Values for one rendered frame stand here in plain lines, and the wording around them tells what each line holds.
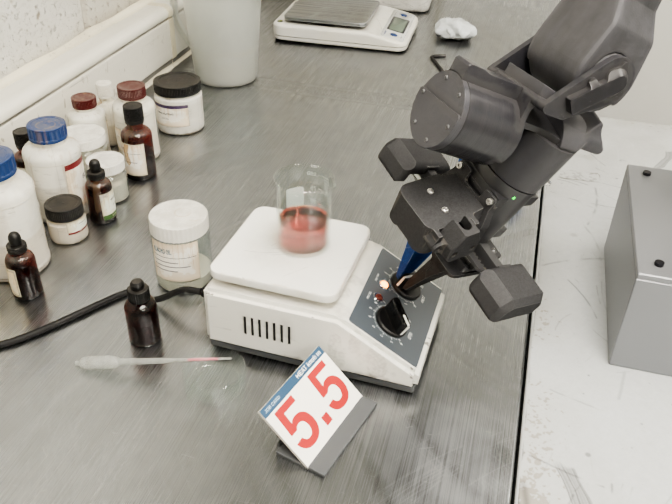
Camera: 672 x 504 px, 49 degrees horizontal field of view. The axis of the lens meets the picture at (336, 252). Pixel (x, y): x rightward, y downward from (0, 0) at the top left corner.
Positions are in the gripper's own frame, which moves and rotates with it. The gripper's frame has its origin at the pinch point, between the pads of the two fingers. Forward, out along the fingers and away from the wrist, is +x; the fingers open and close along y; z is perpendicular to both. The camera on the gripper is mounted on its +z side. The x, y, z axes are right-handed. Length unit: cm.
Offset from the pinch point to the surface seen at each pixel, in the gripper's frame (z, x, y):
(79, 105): 9, 25, -46
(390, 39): -52, 16, -58
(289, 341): 10.4, 9.6, 0.4
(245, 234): 10.0, 8.3, -10.8
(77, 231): 16.0, 25.7, -26.0
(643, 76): -138, 10, -51
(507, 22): -84, 9, -60
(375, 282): 2.5, 4.2, -1.0
